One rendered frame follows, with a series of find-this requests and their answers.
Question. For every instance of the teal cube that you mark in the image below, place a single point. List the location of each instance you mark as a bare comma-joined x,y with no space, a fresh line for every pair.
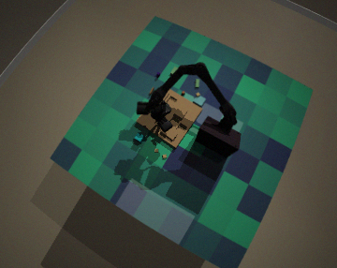
139,137

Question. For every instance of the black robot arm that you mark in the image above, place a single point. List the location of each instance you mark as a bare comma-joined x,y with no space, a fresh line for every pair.
199,69

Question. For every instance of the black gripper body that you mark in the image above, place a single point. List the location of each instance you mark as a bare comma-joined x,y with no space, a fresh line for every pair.
166,125

